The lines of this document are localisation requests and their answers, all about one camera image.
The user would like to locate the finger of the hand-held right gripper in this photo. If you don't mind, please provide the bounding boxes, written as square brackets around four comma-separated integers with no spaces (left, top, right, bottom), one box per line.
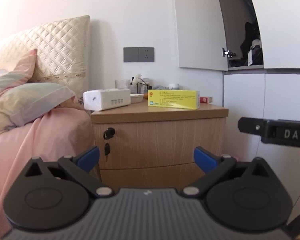
[238,117,266,137]

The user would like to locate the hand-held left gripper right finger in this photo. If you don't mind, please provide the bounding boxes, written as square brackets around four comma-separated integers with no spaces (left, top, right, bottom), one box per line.
[182,146,277,198]

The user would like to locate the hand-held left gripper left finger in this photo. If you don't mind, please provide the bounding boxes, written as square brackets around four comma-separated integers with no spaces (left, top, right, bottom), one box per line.
[22,146,115,198]

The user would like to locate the wooden nightstand drawer with lock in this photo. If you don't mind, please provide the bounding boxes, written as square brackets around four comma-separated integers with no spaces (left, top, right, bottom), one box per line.
[92,117,227,170]

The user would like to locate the yellow medicine box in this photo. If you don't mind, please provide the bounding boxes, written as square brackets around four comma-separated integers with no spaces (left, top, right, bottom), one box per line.
[148,89,200,110]

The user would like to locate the wooden nightstand drawer without lock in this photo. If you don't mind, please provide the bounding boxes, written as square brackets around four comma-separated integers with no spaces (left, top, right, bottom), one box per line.
[99,162,215,190]

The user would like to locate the black-headed key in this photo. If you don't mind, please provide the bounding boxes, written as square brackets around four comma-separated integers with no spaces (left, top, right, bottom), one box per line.
[103,127,116,140]

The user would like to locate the white wardrobe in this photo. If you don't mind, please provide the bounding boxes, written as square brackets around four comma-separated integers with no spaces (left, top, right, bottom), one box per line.
[214,0,300,160]

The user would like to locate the pink bed sheet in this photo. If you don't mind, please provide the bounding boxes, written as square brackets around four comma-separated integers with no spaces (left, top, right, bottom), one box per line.
[0,99,97,239]

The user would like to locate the wooden nightstand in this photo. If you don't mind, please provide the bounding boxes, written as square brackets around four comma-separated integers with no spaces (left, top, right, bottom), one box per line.
[91,102,229,192]

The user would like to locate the white tissue pack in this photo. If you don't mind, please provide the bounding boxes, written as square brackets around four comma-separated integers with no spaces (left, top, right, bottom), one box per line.
[83,88,131,111]

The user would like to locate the white bag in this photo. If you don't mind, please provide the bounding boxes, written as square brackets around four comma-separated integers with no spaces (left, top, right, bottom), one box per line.
[247,39,263,67]

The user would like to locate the metal door hinge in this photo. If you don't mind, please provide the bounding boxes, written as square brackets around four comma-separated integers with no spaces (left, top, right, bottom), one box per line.
[222,47,236,58]

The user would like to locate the clear glass cup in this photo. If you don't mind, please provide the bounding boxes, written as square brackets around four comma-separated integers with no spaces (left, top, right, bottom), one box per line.
[115,80,131,90]

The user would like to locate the pale green white pillow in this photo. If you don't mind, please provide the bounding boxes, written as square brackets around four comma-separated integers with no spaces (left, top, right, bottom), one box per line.
[0,82,77,137]

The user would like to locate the small glass vase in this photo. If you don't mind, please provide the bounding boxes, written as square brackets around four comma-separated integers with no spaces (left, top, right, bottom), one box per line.
[137,81,150,94]

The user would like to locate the dark clothes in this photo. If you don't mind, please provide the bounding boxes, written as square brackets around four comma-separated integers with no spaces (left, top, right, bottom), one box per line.
[239,21,262,67]

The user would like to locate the white cabinet door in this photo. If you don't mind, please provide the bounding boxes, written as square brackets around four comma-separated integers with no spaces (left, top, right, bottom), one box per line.
[172,0,228,71]

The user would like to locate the pink striped pillow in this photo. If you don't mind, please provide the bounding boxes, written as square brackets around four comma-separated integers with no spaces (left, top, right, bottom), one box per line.
[0,49,38,110]

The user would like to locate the cream quilted headboard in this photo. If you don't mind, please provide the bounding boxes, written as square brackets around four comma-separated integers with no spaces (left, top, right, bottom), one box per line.
[0,15,91,99]

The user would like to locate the grey wall outlet panel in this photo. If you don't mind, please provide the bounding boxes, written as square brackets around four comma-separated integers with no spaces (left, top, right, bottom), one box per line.
[123,47,155,63]

